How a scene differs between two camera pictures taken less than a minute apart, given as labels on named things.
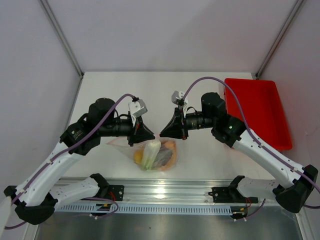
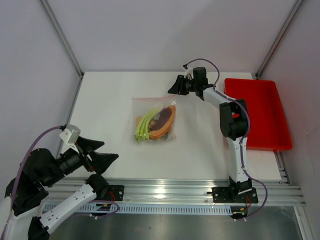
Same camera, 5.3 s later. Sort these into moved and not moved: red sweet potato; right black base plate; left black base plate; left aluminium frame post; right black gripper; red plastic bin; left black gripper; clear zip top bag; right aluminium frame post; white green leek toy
Moved: white green leek toy; left black gripper; right black gripper; clear zip top bag; red sweet potato
Not moved: right black base plate; right aluminium frame post; left black base plate; red plastic bin; left aluminium frame post
